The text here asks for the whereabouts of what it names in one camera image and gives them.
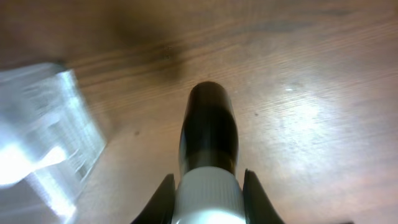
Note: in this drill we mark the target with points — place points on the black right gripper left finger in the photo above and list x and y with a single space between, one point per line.
160 207

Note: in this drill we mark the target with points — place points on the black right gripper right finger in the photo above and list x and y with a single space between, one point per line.
257 206

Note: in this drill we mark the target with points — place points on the dark bottle white cap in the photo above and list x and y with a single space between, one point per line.
208 191

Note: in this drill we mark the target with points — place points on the clear plastic container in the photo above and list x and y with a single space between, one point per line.
49 144

